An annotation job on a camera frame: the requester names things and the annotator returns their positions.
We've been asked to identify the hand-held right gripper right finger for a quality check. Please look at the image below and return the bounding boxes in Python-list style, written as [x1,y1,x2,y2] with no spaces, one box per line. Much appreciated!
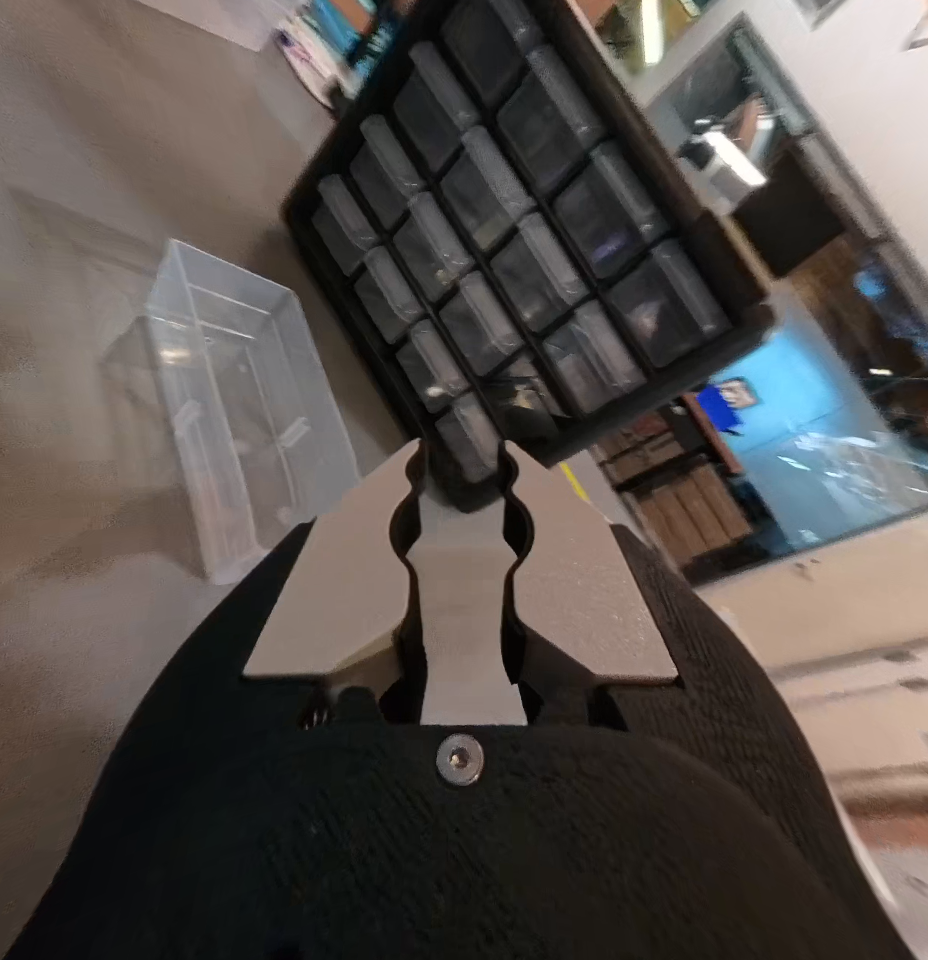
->
[500,438,680,725]

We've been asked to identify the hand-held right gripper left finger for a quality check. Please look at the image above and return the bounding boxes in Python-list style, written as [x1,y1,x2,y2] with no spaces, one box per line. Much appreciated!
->
[242,438,429,725]

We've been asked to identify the clear plastic drawer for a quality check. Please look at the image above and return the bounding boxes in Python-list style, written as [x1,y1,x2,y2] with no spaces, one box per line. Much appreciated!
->
[100,238,362,586]

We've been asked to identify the rows of small clear drawers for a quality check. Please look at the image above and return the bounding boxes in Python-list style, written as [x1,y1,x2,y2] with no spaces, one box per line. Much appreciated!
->
[311,0,731,481]

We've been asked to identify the black drawer cabinet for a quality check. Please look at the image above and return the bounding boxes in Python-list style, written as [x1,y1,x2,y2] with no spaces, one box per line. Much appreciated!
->
[282,0,776,513]

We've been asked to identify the brown wooden shelf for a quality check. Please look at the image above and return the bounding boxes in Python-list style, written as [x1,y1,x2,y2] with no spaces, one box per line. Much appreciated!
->
[595,405,761,586]

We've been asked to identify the blue tarp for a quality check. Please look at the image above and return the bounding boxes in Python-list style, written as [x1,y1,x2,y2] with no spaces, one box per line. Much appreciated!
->
[685,315,928,556]

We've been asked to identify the colourful books pile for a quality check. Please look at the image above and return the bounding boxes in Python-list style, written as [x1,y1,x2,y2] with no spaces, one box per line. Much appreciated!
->
[276,0,405,114]

